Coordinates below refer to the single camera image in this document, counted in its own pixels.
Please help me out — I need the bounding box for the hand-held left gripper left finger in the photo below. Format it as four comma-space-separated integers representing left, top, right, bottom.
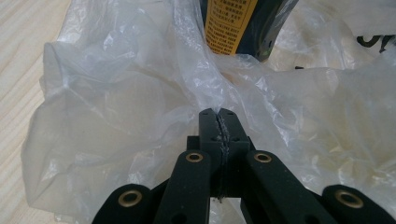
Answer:
186, 107, 224, 198

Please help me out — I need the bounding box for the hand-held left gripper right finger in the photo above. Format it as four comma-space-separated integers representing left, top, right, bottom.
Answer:
219, 107, 257, 198

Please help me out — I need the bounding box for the clear plastic bag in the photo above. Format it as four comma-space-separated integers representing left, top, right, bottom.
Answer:
20, 0, 396, 224

